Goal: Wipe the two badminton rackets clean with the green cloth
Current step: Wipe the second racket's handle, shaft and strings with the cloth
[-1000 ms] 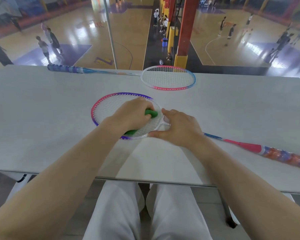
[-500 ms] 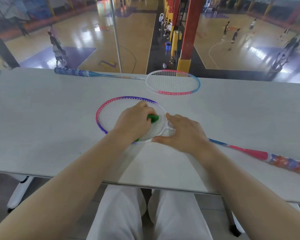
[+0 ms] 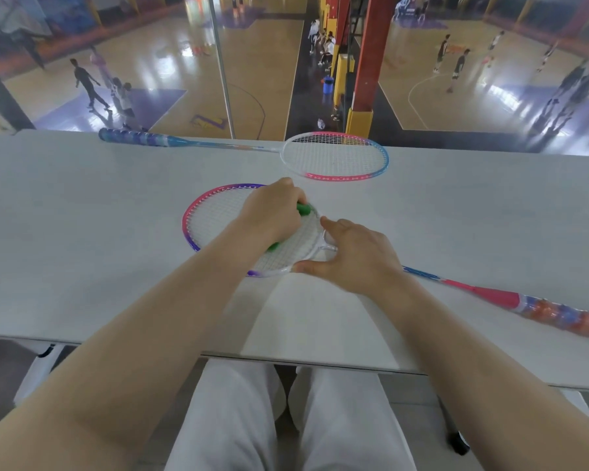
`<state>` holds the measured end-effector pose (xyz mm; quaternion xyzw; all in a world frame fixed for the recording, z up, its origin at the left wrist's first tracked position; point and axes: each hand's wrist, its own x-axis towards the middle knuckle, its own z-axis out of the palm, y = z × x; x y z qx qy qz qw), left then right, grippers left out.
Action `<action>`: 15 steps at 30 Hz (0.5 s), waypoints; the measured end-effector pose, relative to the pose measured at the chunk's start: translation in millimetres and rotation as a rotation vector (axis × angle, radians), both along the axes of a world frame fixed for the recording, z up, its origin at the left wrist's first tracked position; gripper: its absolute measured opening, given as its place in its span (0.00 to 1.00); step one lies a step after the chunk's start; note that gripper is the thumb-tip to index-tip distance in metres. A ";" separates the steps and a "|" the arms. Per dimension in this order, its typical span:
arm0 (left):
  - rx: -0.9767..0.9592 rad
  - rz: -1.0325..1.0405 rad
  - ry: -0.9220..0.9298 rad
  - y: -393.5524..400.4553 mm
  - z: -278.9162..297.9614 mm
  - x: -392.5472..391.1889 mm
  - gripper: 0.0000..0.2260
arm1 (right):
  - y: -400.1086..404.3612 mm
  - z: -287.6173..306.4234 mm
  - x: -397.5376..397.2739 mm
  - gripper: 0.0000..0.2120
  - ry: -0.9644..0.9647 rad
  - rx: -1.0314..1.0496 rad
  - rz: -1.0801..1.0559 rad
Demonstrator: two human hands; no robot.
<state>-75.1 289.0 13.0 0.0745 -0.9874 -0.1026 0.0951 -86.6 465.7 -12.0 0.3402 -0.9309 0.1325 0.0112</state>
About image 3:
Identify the white table leg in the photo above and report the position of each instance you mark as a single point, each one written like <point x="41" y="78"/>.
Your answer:
<point x="576" y="402"/>
<point x="454" y="431"/>
<point x="37" y="375"/>

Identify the green black cleaning cloth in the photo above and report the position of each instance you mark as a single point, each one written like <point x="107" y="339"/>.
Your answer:
<point x="304" y="209"/>

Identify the group of distant people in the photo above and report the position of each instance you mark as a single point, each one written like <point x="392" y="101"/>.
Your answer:
<point x="83" y="80"/>

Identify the pink blue badminton racket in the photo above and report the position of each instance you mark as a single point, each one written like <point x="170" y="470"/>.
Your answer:
<point x="132" y="138"/>

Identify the purple pink badminton racket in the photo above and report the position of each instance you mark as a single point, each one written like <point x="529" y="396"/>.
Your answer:
<point x="500" y="298"/>

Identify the red pillar with yellow base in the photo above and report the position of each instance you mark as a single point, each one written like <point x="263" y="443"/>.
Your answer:
<point x="370" y="58"/>

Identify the blue bin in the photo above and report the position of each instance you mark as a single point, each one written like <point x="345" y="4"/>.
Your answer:
<point x="328" y="85"/>

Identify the person's right hand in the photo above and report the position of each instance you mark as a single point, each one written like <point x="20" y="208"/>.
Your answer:
<point x="363" y="259"/>

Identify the dark hoop post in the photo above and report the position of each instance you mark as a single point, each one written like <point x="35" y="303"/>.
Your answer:
<point x="2" y="102"/>

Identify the yellow padded post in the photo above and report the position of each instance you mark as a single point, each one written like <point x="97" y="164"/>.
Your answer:
<point x="341" y="78"/>

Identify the metal window mullion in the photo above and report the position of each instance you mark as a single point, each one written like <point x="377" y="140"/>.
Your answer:
<point x="222" y="68"/>

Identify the person's white trousers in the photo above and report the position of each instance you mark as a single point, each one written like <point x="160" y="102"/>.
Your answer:
<point x="226" y="421"/>

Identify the person's left hand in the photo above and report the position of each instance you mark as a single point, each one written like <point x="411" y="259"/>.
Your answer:
<point x="272" y="215"/>

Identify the person's right forearm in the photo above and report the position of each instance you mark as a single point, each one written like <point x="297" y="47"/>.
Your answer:
<point x="496" y="387"/>

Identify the person's left forearm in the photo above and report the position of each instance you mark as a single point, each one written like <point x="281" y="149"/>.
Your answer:
<point x="118" y="338"/>

